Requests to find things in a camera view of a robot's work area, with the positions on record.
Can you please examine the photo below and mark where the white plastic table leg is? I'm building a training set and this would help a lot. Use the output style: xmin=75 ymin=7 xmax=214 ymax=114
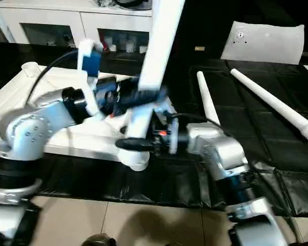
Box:
xmin=196 ymin=71 xmax=221 ymax=128
xmin=122 ymin=0 xmax=187 ymax=154
xmin=230 ymin=68 xmax=308 ymax=143

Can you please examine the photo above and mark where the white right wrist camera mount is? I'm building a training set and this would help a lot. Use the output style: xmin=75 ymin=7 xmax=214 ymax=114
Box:
xmin=166 ymin=110 xmax=189 ymax=154

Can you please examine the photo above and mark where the black work mat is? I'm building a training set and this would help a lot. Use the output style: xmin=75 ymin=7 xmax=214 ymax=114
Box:
xmin=0 ymin=42 xmax=308 ymax=217

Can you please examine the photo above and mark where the white glass-door cabinet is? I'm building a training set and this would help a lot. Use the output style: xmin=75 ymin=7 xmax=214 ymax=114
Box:
xmin=0 ymin=0 xmax=153 ymax=53

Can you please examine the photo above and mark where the dark crumpled small pile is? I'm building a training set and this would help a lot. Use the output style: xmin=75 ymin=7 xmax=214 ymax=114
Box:
xmin=93 ymin=0 xmax=116 ymax=8

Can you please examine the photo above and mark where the black tall cabinet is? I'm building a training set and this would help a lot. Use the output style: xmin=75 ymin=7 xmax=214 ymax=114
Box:
xmin=179 ymin=0 xmax=234 ymax=61

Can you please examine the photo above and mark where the grey bag black handle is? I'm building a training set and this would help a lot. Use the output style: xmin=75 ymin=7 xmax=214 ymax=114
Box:
xmin=116 ymin=0 xmax=149 ymax=8

